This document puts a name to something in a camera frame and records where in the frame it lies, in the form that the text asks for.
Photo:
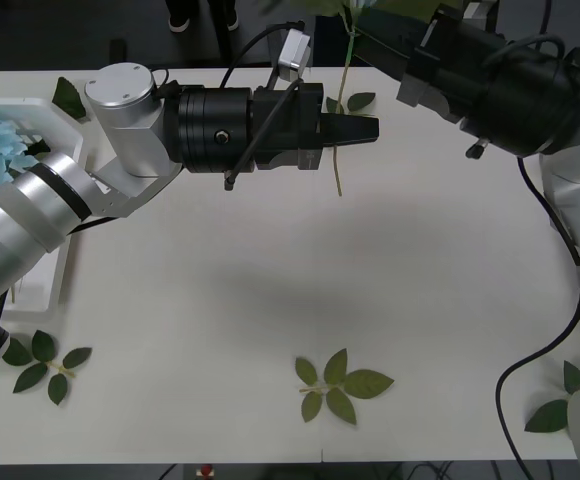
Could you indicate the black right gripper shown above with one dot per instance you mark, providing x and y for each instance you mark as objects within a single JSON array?
[{"x": 440, "y": 65}]

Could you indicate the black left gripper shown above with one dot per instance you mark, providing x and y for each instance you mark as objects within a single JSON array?
[{"x": 290, "y": 130}]

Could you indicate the silver and black right arm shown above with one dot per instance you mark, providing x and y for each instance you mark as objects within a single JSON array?
[{"x": 520, "y": 90}]

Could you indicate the silver and black left arm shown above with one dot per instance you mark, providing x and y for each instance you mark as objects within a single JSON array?
[{"x": 120, "y": 125}]

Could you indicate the red round button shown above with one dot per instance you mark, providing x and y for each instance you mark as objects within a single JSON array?
[{"x": 205, "y": 471}]

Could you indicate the loose green leaf twig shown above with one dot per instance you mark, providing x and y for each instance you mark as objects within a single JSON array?
[
  {"x": 361, "y": 100},
  {"x": 550, "y": 417},
  {"x": 44, "y": 346},
  {"x": 337, "y": 370}
]

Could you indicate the black furniture leg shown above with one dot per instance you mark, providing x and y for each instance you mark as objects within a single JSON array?
[{"x": 222, "y": 35}]

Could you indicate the shallow white box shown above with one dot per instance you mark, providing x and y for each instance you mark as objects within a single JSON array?
[{"x": 65, "y": 135}]

